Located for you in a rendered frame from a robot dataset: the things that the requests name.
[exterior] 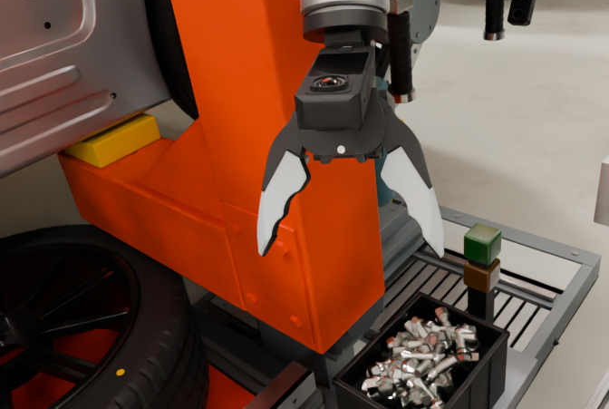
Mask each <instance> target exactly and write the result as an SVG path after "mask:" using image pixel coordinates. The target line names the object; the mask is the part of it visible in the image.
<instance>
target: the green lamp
mask: <svg viewBox="0 0 609 409"><path fill-rule="evenodd" d="M501 240H502V231H501V230H500V229H496V228H492V227H490V226H487V225H484V224H481V223H476V224H475V225H474V226H473V227H472V228H471V229H470V230H469V231H468V232H467V233H466V234H465V235H464V257H465V258H469V259H471V260H474V261H477V262H479V263H481V264H484V265H490V264H491V263H492V261H493V260H494V259H495V258H496V257H497V256H498V254H499V253H500V251H501Z"/></svg>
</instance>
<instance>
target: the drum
mask: <svg viewBox="0 0 609 409"><path fill-rule="evenodd" d="M405 11H408V12H409V13H410V23H411V29H410V31H411V43H412V44H422V43H423V42H425V41H426V40H427V39H428V38H429V37H430V35H431V34H432V32H433V30H434V28H435V26H436V23H437V21H438V18H439V13H440V0H413V7H411V8H409V9H407V10H405ZM388 33H389V32H388V22H387V34H386V35H385V36H384V37H382V38H380V39H377V40H374V42H375V43H380V44H389V38H388Z"/></svg>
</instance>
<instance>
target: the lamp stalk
mask: <svg viewBox="0 0 609 409"><path fill-rule="evenodd" d="M495 260H496V258H495V259H494V260H493V261H492V263H491V264H490V265H484V264H481V263H479V262H477V261H474V260H471V259H468V263H469V264H471V265H474V266H476V267H479V268H483V269H489V267H490V266H491V265H492V264H493V263H494V262H495ZM494 302H495V286H494V287H493V288H492V289H491V290H490V291H489V292H488V293H485V292H482V291H479V290H477V289H475V288H473V287H469V286H468V313H470V314H471V315H473V316H477V317H479V318H481V319H483V320H485V321H488V322H489V323H491V324H494Z"/></svg>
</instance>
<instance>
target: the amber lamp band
mask: <svg viewBox="0 0 609 409"><path fill-rule="evenodd" d="M499 279H500V259H499V258H496V260H495V262H494V263H493V264H492V265H491V266H490V267H489V269H483V268H479V267H476V266H474V265H471V264H469V263H468V261H466V262H465V263H464V266H463V282H464V284H465V285H466V286H469V287H473V288H475V289H477V290H479V291H482V292H485V293H488V292H489V291H490V290H491V289H492V288H493V287H494V286H495V285H496V284H497V283H498V281H499Z"/></svg>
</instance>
